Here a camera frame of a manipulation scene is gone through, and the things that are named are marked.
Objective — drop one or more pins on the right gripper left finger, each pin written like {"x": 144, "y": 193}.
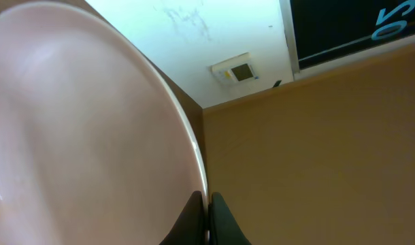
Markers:
{"x": 189, "y": 228}

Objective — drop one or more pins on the white wall control panel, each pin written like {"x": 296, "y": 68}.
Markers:
{"x": 235, "y": 70}

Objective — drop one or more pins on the dark window with lettering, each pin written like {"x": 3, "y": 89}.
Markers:
{"x": 322, "y": 35}

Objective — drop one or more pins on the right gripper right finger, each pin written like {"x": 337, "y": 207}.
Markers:
{"x": 224, "y": 229}

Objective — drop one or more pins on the white plate front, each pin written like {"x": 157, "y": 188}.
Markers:
{"x": 95, "y": 148}

